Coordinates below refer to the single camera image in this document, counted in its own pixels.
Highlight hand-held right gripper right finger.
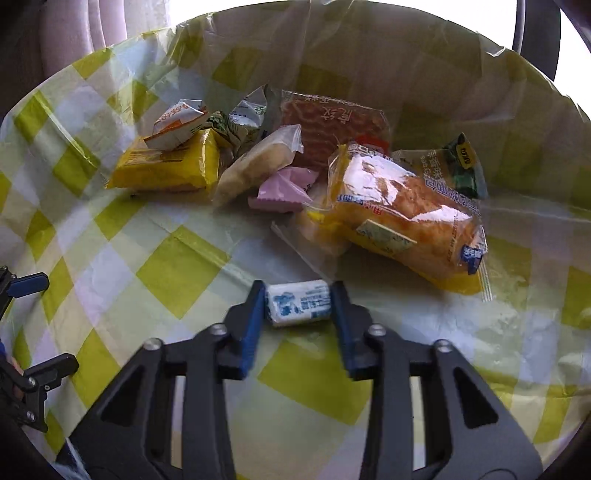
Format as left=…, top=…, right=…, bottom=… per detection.
left=329, top=279, right=544, bottom=480

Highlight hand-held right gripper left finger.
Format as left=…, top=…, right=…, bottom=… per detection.
left=55, top=279, right=267, bottom=480

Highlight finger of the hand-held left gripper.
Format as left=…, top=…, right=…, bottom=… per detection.
left=0, top=353, right=80, bottom=433
left=0, top=266, right=51, bottom=320

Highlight white candy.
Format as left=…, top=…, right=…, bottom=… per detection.
left=265, top=279, right=334, bottom=329

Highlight pink snack packet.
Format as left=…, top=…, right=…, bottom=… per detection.
left=248, top=167, right=320, bottom=214

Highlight yellow checked plastic tablecloth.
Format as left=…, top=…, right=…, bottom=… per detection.
left=0, top=11, right=591, bottom=480

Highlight clear packet with small bread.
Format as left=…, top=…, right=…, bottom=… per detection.
left=270, top=185, right=352, bottom=278

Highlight large orange bread packet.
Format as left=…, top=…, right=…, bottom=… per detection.
left=325, top=142, right=489, bottom=296

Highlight clear packet with beige roll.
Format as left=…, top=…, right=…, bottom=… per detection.
left=213, top=124, right=304, bottom=208

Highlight green and yellow snack packet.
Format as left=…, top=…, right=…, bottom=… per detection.
left=392, top=133, right=489, bottom=200

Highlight red cracker packet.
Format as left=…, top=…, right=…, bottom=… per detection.
left=279, top=90, right=391, bottom=171

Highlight grey green snack packet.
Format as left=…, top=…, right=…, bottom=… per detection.
left=228, top=85, right=269, bottom=144

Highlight orange and white snack packet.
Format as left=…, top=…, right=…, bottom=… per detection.
left=144, top=99, right=209, bottom=151

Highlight pink curtain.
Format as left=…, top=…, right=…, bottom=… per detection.
left=0, top=0, right=181, bottom=121

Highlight dark chair back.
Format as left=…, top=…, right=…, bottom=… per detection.
left=512, top=0, right=561, bottom=81

